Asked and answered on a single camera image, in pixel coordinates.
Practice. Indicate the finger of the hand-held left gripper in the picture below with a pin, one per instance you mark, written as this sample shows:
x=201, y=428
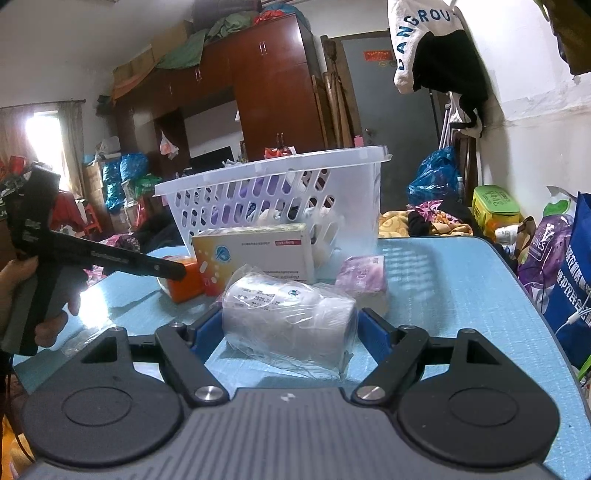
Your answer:
x=120, y=259

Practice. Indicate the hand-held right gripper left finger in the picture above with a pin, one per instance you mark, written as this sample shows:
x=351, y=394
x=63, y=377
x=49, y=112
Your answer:
x=206, y=333

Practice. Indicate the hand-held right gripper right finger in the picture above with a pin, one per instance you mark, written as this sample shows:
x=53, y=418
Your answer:
x=371, y=330

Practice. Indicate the white roll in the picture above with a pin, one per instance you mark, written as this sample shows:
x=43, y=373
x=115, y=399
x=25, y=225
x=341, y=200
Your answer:
x=286, y=318

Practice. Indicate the white plastic basket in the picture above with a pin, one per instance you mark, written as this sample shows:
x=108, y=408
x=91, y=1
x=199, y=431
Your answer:
x=258, y=184

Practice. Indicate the person's left hand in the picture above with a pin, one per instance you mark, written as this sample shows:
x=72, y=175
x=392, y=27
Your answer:
x=14, y=290

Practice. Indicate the red plastic stool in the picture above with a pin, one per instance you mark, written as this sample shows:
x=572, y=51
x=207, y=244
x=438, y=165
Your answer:
x=90, y=219

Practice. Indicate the orange box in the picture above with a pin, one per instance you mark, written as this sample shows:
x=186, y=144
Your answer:
x=184, y=287

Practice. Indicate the purple tissue pack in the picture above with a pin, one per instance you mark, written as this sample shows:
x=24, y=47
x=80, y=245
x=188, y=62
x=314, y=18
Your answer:
x=362, y=277

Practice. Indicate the patterned curtain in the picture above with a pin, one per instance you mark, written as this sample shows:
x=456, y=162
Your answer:
x=71, y=138

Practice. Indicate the green and white bag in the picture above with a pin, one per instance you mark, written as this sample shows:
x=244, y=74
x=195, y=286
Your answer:
x=147, y=184

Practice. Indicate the blue patterned bags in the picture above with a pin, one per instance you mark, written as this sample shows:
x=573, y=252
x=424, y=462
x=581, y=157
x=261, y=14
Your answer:
x=122, y=177

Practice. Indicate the white and yellow medicine box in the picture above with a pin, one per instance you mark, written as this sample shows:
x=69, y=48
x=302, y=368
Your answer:
x=258, y=258

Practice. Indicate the yellow floral blanket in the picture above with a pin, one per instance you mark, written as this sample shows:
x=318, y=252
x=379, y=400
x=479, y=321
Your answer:
x=392, y=221

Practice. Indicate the white hanging plastic bag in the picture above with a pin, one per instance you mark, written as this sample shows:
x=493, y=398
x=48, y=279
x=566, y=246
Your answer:
x=168, y=144

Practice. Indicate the black monitor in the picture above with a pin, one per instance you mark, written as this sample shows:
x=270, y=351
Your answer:
x=212, y=159

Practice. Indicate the blue plastic bag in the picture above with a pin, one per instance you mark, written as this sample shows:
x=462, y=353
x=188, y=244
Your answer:
x=434, y=177

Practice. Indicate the cardboard boxes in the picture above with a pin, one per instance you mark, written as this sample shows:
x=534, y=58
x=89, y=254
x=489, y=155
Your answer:
x=134, y=69

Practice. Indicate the green box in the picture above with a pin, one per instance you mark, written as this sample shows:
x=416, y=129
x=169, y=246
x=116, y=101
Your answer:
x=494, y=205

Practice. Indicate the purple printed bag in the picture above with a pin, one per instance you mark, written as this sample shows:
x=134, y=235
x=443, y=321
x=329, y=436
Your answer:
x=547, y=249

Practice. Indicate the blue shopping bag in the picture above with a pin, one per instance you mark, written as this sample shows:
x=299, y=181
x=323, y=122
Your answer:
x=572, y=286

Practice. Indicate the grey door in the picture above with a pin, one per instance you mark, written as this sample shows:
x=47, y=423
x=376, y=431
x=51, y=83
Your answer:
x=381, y=110

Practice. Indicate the green cloth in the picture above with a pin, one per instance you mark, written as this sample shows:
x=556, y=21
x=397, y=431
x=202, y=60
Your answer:
x=189, y=50

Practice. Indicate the brown wooden wardrobe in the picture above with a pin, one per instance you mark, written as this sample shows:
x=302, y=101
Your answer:
x=272, y=92

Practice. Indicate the wooden poles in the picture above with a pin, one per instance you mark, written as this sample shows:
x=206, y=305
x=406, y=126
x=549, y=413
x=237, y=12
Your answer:
x=339, y=101

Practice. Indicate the white and black hanging garment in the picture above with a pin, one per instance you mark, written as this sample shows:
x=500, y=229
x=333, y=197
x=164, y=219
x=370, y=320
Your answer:
x=443, y=64

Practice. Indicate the red door sticker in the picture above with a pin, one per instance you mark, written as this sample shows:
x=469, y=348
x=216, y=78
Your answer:
x=378, y=55

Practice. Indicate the dark hanging garment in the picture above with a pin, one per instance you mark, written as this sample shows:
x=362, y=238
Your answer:
x=570, y=37

